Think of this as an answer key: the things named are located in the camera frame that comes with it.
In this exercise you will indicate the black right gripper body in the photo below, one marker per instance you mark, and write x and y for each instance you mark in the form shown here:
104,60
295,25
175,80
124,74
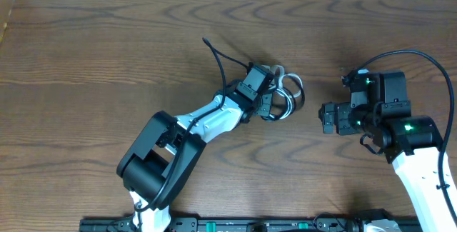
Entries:
354,120

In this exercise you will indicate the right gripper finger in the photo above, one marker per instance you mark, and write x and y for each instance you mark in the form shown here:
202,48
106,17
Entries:
327,126
327,111

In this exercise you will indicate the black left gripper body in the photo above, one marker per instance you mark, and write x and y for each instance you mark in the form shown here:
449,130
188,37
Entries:
263,107

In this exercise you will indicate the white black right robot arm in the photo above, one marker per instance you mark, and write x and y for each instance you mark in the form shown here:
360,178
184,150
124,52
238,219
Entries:
412,146

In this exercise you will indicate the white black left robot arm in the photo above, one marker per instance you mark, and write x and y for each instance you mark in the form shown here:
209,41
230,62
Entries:
160,160

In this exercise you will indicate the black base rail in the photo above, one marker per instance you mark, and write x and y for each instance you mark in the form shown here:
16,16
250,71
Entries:
370,220

